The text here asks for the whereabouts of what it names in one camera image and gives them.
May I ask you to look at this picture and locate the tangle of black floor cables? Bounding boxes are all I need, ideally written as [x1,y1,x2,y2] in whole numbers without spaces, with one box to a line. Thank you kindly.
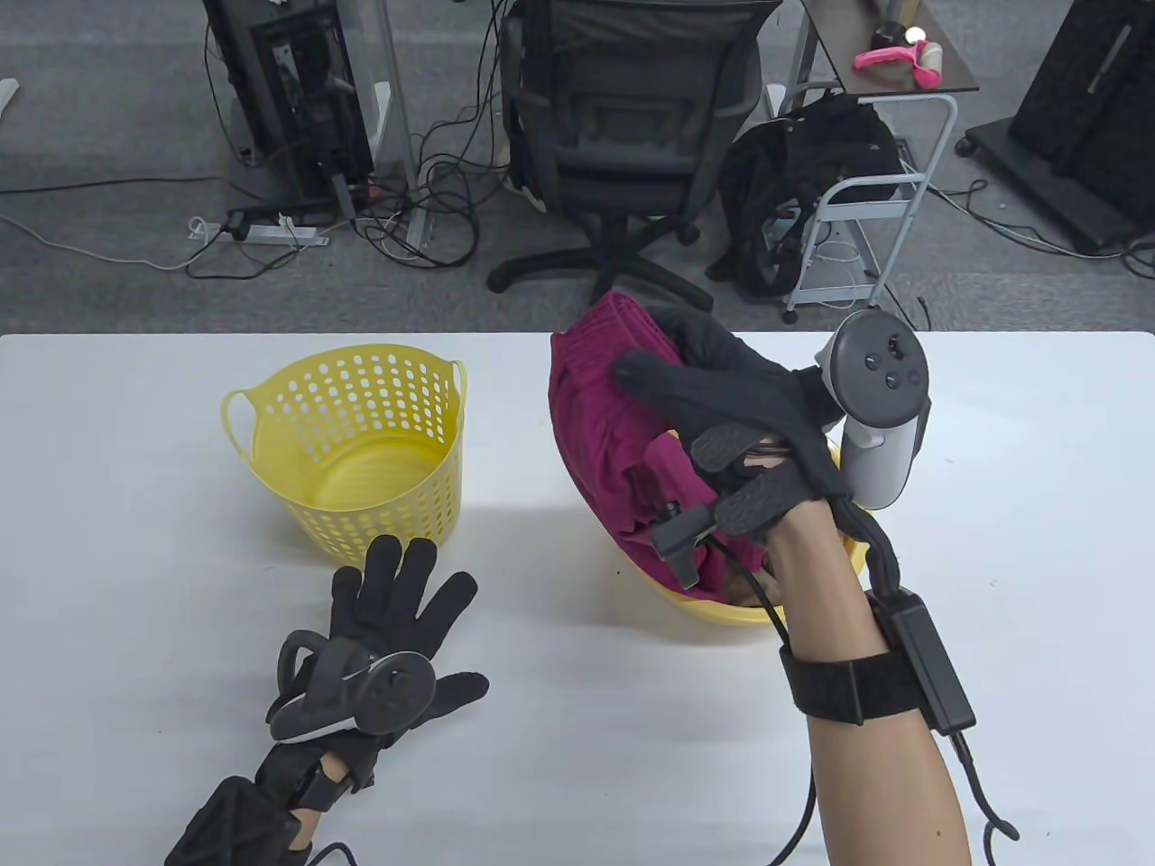
[356,0,520,270]

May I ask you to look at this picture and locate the black backpack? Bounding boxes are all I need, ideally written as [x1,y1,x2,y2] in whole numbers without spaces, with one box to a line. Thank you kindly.
[707,90,903,299]

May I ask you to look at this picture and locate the yellow perforated plastic basket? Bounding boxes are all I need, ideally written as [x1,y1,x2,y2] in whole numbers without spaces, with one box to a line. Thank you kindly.
[221,345,468,572]

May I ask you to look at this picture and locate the yellow plastic basin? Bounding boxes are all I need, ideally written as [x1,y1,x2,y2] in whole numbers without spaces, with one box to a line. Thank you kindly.
[616,442,873,630]

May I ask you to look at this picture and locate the black computer tower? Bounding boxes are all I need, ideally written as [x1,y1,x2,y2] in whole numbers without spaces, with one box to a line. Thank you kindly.
[203,0,375,208]

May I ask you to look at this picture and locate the white power strip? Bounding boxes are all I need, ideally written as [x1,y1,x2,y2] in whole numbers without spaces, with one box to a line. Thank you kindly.
[189,216,330,246]

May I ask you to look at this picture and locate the black mesh forearm pack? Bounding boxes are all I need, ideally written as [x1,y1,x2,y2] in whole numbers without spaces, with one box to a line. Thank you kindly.
[165,776,312,866]

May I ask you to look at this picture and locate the person's right hand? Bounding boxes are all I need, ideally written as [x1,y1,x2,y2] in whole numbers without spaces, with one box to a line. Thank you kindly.
[614,307,851,551]

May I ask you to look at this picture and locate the person's left forearm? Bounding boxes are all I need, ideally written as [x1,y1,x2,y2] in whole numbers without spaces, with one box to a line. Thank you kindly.
[289,758,351,849]

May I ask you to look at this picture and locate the black elastic forearm strap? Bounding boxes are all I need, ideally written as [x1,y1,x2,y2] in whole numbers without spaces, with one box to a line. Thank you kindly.
[779,651,926,725]

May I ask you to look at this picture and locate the black wrist band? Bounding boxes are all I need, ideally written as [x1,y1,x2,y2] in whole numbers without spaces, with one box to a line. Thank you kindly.
[296,758,357,813]

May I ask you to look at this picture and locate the black rolling stand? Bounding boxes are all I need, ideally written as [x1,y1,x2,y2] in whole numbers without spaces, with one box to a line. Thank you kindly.
[956,0,1155,255]

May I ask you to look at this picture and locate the pink plastic gadget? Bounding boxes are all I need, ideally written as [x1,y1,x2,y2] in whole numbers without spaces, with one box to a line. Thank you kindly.
[855,41,944,88]

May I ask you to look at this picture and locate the black office chair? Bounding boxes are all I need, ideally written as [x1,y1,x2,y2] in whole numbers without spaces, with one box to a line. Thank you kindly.
[487,0,784,332]

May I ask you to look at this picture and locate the white cart with brown top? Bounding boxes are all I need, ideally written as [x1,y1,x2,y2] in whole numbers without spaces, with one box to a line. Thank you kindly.
[781,0,980,324]

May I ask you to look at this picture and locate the person's right forearm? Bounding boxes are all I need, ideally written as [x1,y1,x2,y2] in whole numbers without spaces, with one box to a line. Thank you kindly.
[767,496,975,866]

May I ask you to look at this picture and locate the black power pack box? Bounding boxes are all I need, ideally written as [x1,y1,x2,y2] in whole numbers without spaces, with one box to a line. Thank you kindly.
[871,591,978,736]

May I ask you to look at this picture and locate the dark grey tracking controller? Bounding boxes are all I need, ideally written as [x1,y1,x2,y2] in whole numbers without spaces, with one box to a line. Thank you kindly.
[268,629,437,745]
[817,309,932,511]

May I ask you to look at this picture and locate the maroon shorts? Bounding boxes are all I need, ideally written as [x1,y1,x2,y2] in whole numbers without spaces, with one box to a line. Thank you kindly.
[549,290,768,601]

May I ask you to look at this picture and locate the thick black power cable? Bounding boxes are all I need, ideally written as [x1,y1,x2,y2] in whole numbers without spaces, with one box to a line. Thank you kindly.
[947,732,1021,866]

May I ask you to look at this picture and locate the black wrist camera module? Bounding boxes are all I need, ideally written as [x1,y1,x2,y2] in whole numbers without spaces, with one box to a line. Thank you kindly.
[651,501,723,592]

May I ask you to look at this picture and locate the person's left hand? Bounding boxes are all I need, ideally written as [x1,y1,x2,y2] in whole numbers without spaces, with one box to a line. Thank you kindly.
[257,535,491,795]

